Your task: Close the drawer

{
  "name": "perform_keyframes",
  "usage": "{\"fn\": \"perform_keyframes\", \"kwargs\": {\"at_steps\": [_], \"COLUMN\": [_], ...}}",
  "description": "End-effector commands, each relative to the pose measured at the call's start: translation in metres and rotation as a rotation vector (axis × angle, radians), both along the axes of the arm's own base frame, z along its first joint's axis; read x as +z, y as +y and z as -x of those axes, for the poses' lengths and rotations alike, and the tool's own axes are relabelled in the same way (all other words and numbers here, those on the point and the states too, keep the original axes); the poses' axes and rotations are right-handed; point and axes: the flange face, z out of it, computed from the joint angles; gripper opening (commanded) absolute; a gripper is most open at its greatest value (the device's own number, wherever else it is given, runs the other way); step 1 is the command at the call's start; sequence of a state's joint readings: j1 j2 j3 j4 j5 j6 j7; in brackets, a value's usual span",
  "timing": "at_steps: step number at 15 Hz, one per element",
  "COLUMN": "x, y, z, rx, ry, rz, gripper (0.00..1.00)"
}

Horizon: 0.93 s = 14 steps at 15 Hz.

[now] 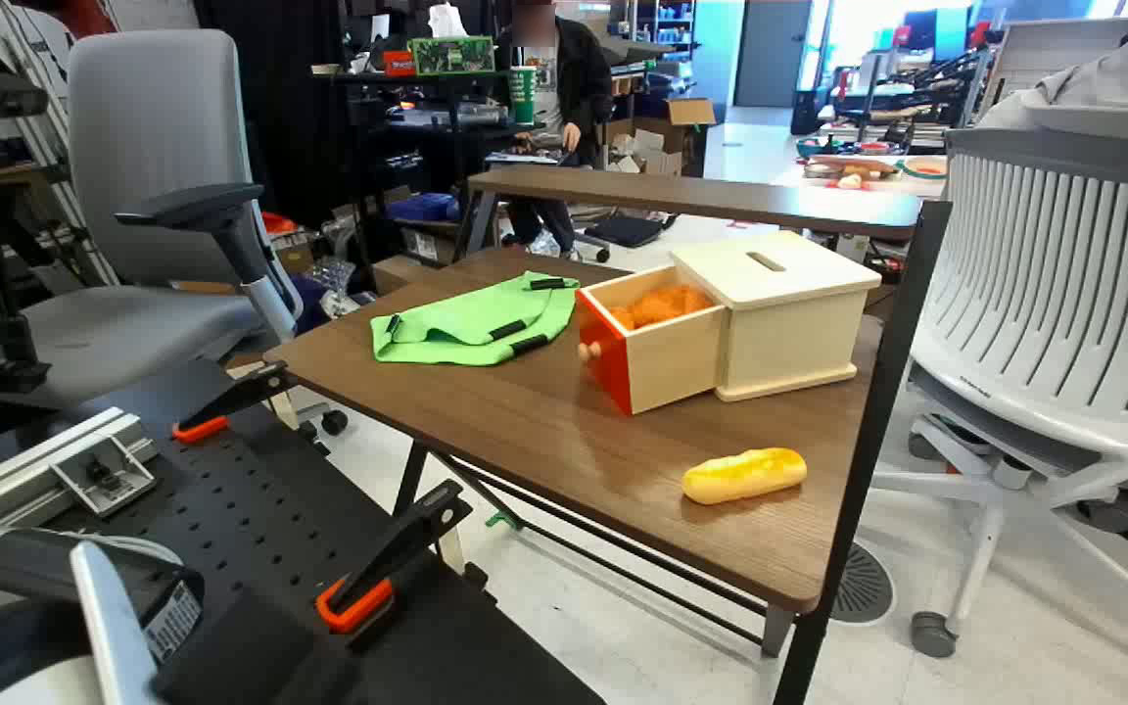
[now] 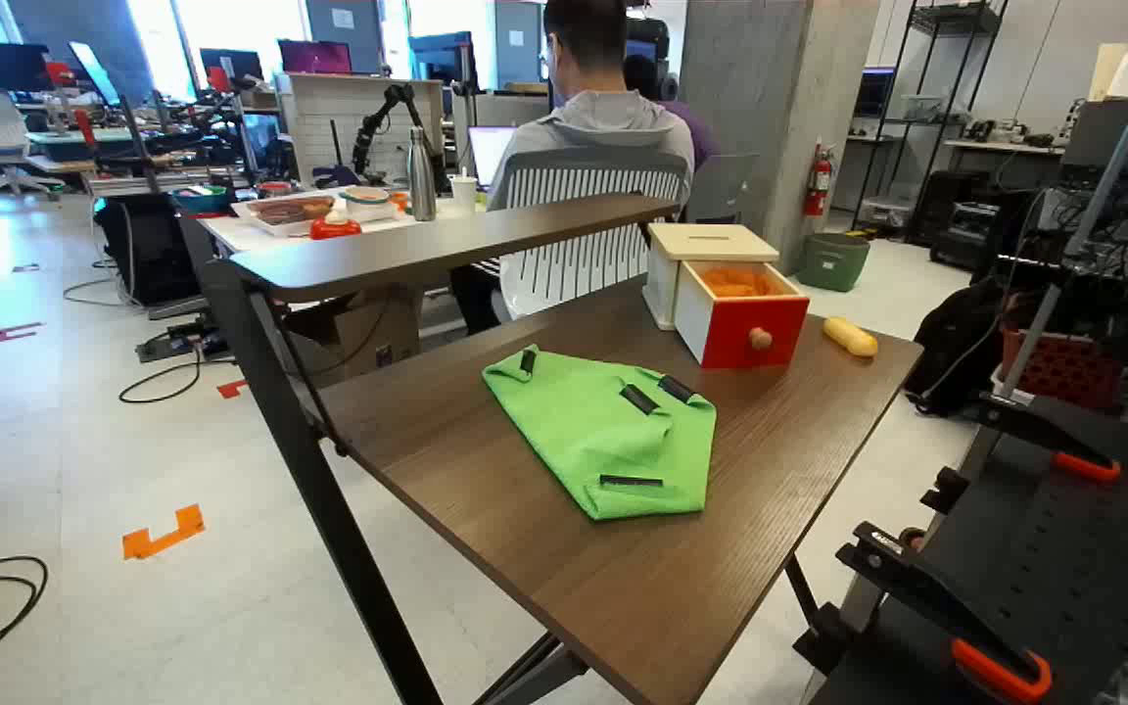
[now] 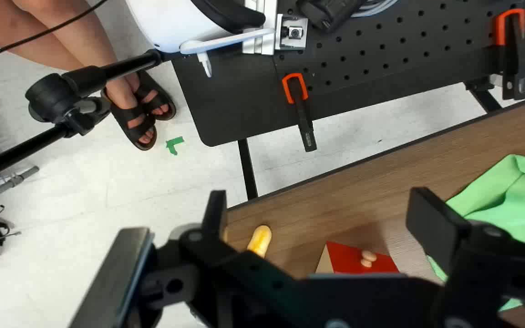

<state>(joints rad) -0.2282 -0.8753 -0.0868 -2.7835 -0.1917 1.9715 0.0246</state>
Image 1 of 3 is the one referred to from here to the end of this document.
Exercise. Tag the green cloth bag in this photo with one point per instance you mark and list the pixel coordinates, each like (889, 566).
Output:
(481, 325)

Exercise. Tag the long brown background table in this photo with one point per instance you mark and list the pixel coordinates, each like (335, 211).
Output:
(821, 209)

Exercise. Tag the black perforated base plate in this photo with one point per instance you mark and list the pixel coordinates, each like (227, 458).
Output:
(268, 525)

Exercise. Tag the white slatted chair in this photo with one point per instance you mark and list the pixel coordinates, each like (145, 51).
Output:
(1021, 355)

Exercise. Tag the cream wooden box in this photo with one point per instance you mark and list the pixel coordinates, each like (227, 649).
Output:
(793, 311)

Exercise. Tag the person in black jacket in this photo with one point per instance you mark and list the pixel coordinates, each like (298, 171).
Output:
(572, 74)

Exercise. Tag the wooden drawer with orange front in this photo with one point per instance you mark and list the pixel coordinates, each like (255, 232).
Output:
(653, 364)

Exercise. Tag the yellow toy bread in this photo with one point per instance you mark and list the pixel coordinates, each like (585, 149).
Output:
(744, 474)

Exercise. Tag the black orange clamp near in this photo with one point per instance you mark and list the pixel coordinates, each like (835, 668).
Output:
(363, 594)

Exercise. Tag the green cup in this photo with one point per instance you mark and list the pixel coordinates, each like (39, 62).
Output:
(524, 95)

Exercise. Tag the orange balls in drawer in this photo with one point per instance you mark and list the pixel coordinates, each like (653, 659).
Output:
(658, 308)

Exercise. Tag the black orange clamp far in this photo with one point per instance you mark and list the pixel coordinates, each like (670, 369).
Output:
(216, 414)

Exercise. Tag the grey office chair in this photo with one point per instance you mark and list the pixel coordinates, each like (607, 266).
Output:
(161, 173)

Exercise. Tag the aluminium rail bracket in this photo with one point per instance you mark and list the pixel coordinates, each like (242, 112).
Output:
(94, 465)

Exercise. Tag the black orange clamp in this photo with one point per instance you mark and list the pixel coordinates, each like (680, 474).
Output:
(363, 594)
(216, 414)

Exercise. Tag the brown wooden table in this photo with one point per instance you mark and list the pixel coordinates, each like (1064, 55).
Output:
(543, 433)

